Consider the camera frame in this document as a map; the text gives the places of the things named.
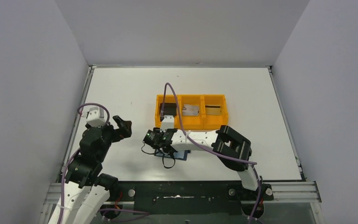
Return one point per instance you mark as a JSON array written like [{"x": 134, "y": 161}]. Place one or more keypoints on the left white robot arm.
[{"x": 84, "y": 187}]

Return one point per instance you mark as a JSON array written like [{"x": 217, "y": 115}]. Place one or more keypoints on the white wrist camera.
[
  {"x": 167, "y": 123},
  {"x": 95, "y": 117}
]

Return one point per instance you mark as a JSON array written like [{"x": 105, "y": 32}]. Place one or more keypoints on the silver card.
[{"x": 190, "y": 110}]

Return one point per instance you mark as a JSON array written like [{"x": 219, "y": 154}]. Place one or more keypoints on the black cards stack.
[{"x": 169, "y": 109}]

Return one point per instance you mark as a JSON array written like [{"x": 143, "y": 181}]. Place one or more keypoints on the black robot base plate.
[{"x": 187, "y": 198}]

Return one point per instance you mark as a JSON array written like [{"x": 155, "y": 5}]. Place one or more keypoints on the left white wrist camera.
[{"x": 95, "y": 117}]

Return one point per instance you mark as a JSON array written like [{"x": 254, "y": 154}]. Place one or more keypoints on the blue card holder wallet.
[{"x": 180, "y": 155}]

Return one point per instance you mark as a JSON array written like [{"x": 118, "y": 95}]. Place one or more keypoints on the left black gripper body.
[{"x": 115, "y": 131}]

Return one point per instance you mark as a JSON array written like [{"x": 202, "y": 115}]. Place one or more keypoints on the aluminium frame rail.
[{"x": 282, "y": 192}]

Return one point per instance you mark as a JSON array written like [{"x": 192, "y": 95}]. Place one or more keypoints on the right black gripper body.
[{"x": 157, "y": 129}]

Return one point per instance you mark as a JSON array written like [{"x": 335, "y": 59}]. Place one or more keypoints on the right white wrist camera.
[{"x": 167, "y": 123}]

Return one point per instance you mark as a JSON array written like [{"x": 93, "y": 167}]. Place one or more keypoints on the orange three-compartment tray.
[{"x": 202, "y": 121}]

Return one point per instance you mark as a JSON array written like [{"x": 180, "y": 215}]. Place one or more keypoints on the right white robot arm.
[{"x": 228, "y": 145}]

